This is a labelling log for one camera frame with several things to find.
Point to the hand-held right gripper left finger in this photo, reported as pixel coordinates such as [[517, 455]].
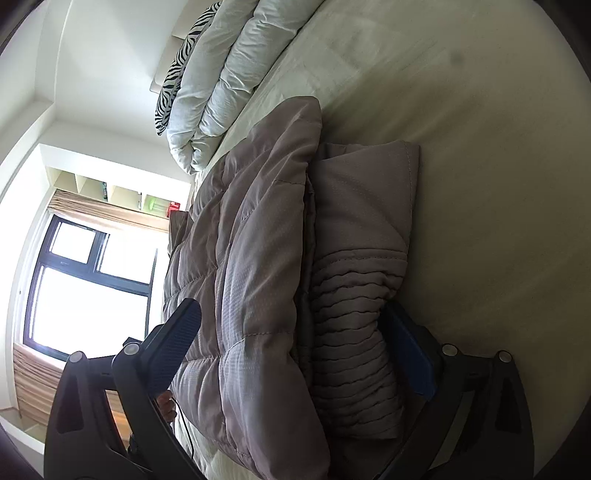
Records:
[[175, 337]]

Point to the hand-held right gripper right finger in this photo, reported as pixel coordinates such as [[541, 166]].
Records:
[[415, 360]]

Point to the taupe quilted puffer jacket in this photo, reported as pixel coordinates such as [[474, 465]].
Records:
[[258, 277]]

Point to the person's left hand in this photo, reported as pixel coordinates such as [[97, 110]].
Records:
[[166, 405]]

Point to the black framed window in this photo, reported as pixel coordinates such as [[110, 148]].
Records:
[[69, 300]]

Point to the red box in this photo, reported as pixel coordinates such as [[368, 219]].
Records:
[[174, 208]]

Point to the green plastic container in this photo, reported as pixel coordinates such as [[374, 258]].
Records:
[[156, 203]]

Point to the beige curtain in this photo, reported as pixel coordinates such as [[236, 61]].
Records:
[[111, 212], [34, 387]]

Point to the dark patterned book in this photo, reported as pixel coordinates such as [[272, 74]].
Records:
[[104, 191]]

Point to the bed with beige sheet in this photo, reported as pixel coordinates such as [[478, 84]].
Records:
[[485, 184]]

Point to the white folded duvet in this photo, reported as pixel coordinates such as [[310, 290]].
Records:
[[221, 83]]

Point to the zebra striped pillow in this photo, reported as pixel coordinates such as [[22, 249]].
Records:
[[178, 69]]

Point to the cream wall shelf unit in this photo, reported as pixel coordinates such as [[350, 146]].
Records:
[[83, 184]]

